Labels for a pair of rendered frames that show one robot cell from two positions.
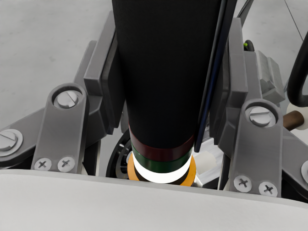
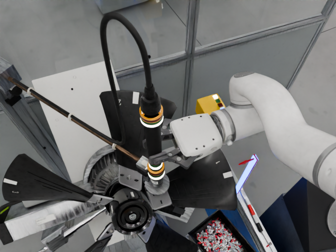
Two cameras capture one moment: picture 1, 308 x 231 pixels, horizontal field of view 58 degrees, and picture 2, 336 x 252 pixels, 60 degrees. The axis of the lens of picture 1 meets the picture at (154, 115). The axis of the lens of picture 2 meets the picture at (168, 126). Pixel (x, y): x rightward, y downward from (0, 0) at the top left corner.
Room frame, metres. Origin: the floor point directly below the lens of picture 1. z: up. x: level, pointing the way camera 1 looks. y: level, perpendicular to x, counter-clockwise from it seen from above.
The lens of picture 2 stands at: (0.20, 0.28, 2.07)
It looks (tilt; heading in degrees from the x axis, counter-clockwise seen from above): 57 degrees down; 241
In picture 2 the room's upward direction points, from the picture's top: straight up
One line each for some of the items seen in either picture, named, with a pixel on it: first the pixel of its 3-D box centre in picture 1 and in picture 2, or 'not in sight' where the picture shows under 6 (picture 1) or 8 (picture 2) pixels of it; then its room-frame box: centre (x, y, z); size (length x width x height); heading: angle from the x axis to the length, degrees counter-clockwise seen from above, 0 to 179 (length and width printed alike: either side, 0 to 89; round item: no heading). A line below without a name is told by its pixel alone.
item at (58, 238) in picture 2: not in sight; (57, 240); (0.42, -0.06, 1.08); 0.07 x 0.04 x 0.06; 3
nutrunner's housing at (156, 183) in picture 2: not in sight; (154, 151); (0.08, 0.00, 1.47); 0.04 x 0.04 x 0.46
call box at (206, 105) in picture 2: not in sight; (213, 116); (-0.32, -0.25, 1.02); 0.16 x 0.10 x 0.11; 82
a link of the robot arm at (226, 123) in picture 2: not in sight; (221, 128); (-0.09, 0.02, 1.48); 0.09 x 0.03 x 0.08; 82
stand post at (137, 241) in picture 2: not in sight; (131, 231); (0.20, -0.13, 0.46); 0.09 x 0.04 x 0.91; 172
